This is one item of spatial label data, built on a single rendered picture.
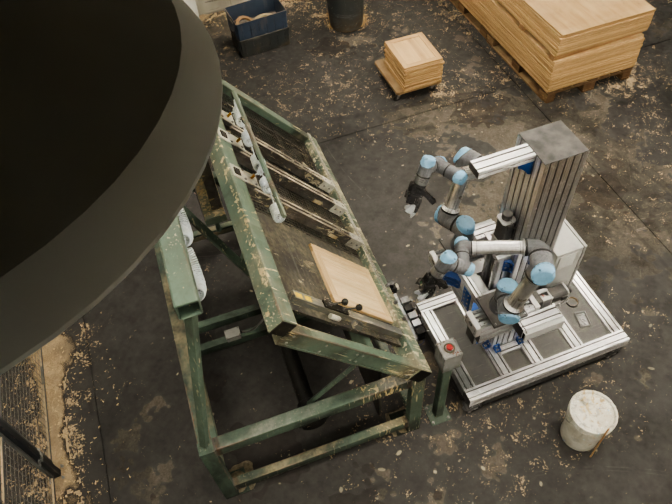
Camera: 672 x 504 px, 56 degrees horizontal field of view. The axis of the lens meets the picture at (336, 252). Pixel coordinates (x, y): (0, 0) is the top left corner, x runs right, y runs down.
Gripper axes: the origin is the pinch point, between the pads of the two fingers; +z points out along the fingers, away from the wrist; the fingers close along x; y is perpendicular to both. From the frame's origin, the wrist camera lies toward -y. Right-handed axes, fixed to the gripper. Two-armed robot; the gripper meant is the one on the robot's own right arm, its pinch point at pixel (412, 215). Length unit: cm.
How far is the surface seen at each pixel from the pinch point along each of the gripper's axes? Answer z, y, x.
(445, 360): 72, -39, 30
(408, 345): 75, -20, 18
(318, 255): 42, 43, -7
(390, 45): -6, -25, -353
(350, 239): 51, 19, -49
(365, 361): 63, 13, 53
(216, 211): 68, 108, -80
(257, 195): 15, 85, -14
